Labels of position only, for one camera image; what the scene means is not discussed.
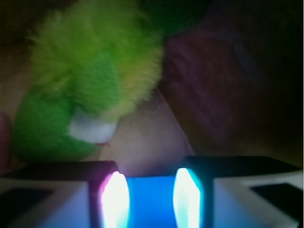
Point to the brown paper bag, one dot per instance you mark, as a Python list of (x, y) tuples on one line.
[(232, 85)]

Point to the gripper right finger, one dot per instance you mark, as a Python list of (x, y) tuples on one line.
[(238, 192)]

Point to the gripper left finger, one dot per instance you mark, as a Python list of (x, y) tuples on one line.
[(92, 194)]

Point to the blue wooden block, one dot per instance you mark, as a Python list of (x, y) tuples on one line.
[(151, 202)]

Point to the green plush toy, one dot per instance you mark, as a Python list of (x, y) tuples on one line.
[(92, 64)]

